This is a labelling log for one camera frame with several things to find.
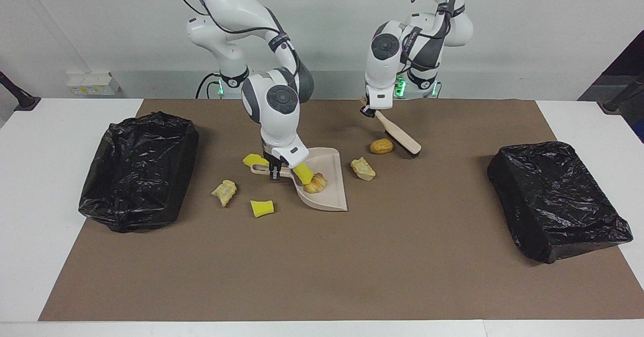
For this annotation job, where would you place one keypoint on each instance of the beige plastic dustpan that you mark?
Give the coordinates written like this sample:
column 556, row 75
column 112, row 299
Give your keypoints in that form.
column 329, row 196

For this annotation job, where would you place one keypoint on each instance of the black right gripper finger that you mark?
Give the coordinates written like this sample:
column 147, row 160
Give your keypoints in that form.
column 275, row 174

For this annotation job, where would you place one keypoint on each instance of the black bag lined bin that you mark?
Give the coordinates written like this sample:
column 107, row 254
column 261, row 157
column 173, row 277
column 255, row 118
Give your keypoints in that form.
column 136, row 176
column 553, row 201

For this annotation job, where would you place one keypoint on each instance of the beige hand brush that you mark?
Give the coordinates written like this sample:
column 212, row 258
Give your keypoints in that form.
column 397, row 133

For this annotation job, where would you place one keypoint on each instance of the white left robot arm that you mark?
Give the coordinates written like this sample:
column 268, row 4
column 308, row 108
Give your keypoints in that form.
column 385, row 60

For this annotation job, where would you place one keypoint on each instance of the white socket box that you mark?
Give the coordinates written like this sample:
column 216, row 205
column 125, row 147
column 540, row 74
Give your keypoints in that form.
column 93, row 83

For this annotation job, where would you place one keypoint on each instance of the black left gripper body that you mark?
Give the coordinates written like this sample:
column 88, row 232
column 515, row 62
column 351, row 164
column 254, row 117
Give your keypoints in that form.
column 367, row 111

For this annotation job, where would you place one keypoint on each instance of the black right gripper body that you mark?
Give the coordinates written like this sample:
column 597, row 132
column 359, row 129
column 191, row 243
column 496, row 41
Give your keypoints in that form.
column 274, row 162

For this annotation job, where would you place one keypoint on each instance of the brown table mat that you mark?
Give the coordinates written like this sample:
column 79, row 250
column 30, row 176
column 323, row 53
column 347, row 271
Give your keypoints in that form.
column 402, row 276

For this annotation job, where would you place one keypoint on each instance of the pale flaky pastry piece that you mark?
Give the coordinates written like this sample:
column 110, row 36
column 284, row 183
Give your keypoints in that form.
column 363, row 168

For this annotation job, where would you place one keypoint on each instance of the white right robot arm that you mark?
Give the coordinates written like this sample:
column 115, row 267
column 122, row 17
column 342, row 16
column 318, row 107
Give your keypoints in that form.
column 274, row 115

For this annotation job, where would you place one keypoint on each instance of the yellow sponge piece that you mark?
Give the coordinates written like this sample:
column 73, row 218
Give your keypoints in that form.
column 262, row 208
column 251, row 160
column 303, row 172

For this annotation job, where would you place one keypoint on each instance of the black stand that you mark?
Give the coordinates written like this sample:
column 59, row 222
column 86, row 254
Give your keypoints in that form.
column 17, row 95
column 624, row 94

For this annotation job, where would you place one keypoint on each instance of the brown bread roll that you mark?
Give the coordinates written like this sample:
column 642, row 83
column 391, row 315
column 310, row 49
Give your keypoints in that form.
column 382, row 146

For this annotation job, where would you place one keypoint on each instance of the small orange croissant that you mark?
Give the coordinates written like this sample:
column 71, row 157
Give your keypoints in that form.
column 316, row 184

